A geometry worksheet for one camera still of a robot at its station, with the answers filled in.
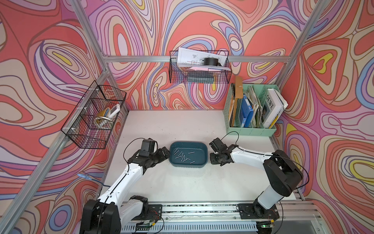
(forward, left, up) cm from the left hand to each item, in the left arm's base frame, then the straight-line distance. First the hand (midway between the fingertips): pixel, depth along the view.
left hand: (166, 154), depth 84 cm
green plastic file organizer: (+43, -63, +10) cm, 77 cm away
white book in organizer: (+25, -66, +17) cm, 73 cm away
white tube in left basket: (+13, +25, +24) cm, 37 cm away
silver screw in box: (+6, -14, -8) cm, 18 cm away
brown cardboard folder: (+25, -42, +24) cm, 54 cm away
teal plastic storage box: (+5, -15, -8) cm, 18 cm away
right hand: (0, -30, -9) cm, 31 cm away
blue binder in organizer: (+25, -51, +10) cm, 57 cm away
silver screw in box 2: (+7, -5, -9) cm, 12 cm away
